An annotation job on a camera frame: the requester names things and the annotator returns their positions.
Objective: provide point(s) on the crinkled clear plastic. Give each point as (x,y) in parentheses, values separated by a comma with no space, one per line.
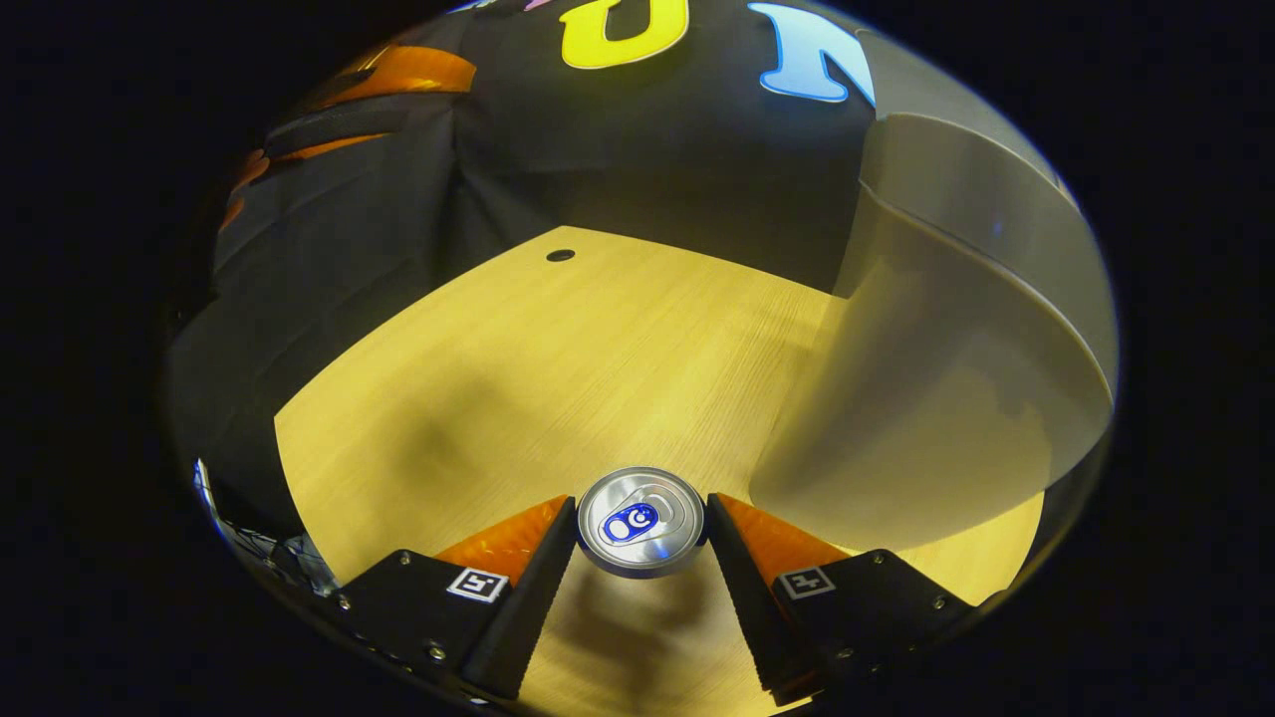
(299,558)

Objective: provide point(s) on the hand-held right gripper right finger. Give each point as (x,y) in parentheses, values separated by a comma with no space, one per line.
(747,607)

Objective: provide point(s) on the silver pop can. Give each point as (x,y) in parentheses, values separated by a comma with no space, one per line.
(642,523)

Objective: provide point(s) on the black backdrop cloth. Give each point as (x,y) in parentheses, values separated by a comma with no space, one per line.
(618,169)

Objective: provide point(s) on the white desktop garbage bin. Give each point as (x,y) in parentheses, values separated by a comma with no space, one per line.
(946,349)

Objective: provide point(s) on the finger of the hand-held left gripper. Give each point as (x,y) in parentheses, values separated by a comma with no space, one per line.
(408,75)
(349,129)

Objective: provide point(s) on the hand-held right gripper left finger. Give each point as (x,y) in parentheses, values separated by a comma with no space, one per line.
(518,607)

